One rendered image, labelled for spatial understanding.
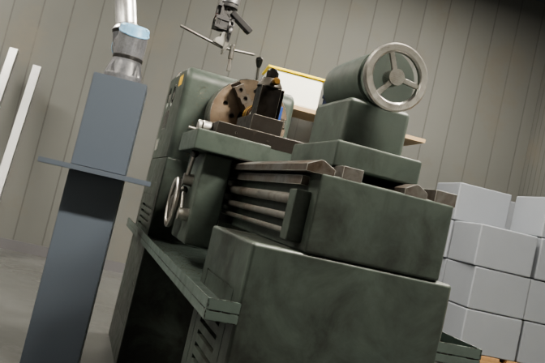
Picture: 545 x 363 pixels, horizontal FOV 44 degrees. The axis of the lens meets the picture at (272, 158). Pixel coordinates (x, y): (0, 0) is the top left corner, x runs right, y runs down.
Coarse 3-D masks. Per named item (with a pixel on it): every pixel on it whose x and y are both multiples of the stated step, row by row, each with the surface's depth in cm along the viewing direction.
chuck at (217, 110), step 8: (240, 80) 268; (248, 80) 269; (256, 80) 270; (224, 88) 266; (232, 88) 267; (248, 88) 268; (216, 96) 265; (224, 96) 266; (232, 96) 267; (208, 104) 272; (216, 104) 265; (224, 104) 266; (232, 104) 267; (208, 112) 267; (216, 112) 265; (224, 112) 266; (232, 112) 267; (208, 120) 266; (216, 120) 265; (224, 120) 266; (232, 120) 267
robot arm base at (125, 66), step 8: (120, 56) 258; (128, 56) 258; (112, 64) 259; (120, 64) 257; (128, 64) 258; (136, 64) 260; (104, 72) 259; (112, 72) 256; (120, 72) 256; (128, 72) 257; (136, 72) 260; (136, 80) 259
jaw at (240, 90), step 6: (234, 84) 267; (240, 84) 264; (234, 90) 264; (240, 90) 264; (240, 96) 262; (246, 96) 262; (240, 102) 263; (246, 102) 262; (252, 102) 261; (240, 108) 267
